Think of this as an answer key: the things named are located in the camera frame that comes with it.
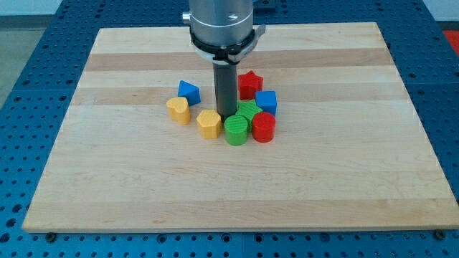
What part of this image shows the green cylinder block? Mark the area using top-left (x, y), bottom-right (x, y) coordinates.
top-left (224, 115), bottom-right (248, 146)

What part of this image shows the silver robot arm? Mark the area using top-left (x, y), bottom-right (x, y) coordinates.
top-left (182, 0), bottom-right (266, 65)

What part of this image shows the yellow hexagon block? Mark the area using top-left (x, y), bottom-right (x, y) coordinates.
top-left (197, 110), bottom-right (222, 140)

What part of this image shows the green star block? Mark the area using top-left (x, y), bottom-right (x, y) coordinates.
top-left (236, 100), bottom-right (262, 133)

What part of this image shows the red cylinder block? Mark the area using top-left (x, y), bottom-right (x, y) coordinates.
top-left (252, 112), bottom-right (276, 143)

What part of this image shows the blue cube block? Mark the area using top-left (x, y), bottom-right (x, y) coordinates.
top-left (255, 90), bottom-right (278, 116)

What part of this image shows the red star block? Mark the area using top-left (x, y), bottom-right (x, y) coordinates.
top-left (237, 70), bottom-right (263, 100)

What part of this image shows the blue triangle block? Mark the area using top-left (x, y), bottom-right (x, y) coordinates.
top-left (178, 80), bottom-right (201, 106)

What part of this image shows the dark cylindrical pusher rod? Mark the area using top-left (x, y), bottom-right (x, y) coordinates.
top-left (213, 64), bottom-right (237, 122)

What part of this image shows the yellow heart block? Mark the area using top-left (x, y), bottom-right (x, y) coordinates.
top-left (166, 97), bottom-right (191, 125)

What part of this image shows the wooden board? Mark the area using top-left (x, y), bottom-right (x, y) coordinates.
top-left (22, 22), bottom-right (458, 233)

